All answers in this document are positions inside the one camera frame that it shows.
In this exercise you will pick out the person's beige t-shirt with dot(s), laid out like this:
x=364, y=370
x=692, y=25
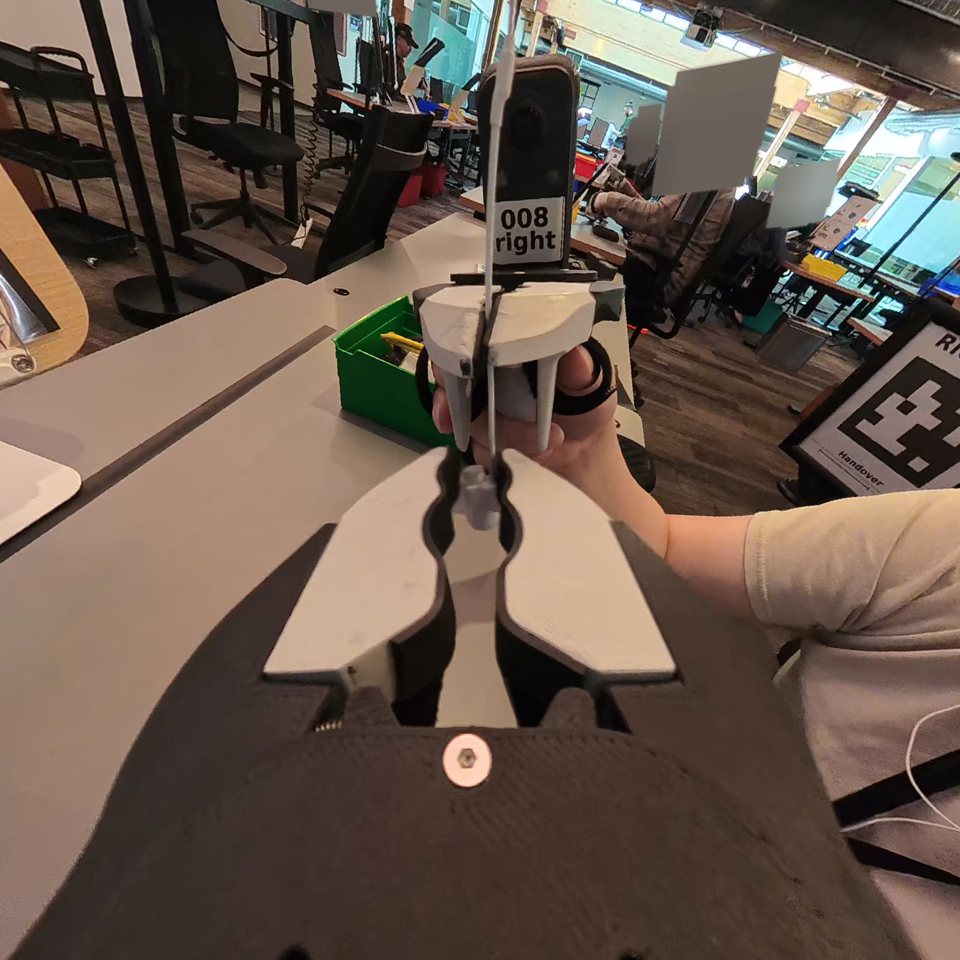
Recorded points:
x=862, y=600

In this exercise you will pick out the person's right hand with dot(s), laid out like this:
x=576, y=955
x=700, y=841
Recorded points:
x=585, y=457

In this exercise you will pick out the green plastic bin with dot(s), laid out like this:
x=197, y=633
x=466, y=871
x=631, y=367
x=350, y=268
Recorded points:
x=375, y=390

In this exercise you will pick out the framed marker sign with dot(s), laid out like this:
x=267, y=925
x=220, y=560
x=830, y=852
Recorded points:
x=900, y=420

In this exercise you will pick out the ceiling projector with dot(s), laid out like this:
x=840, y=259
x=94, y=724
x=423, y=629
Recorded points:
x=703, y=26

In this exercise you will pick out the person's right forearm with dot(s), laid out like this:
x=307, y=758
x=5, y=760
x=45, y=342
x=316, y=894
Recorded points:
x=712, y=555

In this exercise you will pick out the red container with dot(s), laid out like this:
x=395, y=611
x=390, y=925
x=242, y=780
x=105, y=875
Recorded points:
x=420, y=184

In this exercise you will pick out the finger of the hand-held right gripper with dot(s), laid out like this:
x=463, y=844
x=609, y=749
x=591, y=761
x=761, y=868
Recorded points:
x=540, y=322
x=450, y=330

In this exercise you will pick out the grey metal bin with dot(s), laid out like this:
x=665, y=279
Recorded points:
x=791, y=345

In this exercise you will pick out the wooden framed sign board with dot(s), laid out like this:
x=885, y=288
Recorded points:
x=45, y=292

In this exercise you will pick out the black rolling cart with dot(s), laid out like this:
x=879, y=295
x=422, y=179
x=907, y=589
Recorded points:
x=67, y=157

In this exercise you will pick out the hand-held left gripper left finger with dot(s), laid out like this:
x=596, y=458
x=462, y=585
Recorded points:
x=360, y=592

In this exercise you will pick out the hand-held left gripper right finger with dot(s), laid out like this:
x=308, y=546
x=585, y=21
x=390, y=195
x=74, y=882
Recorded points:
x=585, y=592

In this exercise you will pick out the black pole stand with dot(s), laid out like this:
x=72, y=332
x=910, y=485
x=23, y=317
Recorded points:
x=142, y=187

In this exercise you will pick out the black high-back office chair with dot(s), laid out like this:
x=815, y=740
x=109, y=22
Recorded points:
x=367, y=202

